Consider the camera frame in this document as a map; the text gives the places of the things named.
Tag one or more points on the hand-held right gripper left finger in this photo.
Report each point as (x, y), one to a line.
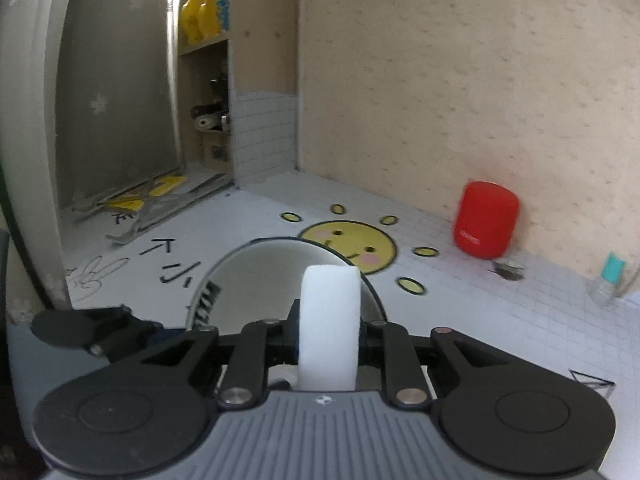
(291, 335)

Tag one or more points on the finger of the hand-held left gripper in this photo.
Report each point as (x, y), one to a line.
(75, 327)

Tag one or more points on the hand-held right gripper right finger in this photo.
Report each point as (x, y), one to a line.
(372, 335)

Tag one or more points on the white sponge block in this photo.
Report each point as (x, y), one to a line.
(330, 330)

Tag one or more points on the yellow ceramic bowl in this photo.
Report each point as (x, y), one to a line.
(250, 280)

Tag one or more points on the metal folding stand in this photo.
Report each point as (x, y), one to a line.
(150, 210)

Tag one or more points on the red round speaker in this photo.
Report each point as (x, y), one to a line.
(485, 220)

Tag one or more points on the cardboard box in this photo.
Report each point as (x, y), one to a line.
(217, 150)

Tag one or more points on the teal capped small bottle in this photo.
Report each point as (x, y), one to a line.
(607, 277)

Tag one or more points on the wooden cubby cabinet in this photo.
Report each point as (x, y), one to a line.
(260, 60)

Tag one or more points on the yellow plush toy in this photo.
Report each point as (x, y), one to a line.
(197, 20)

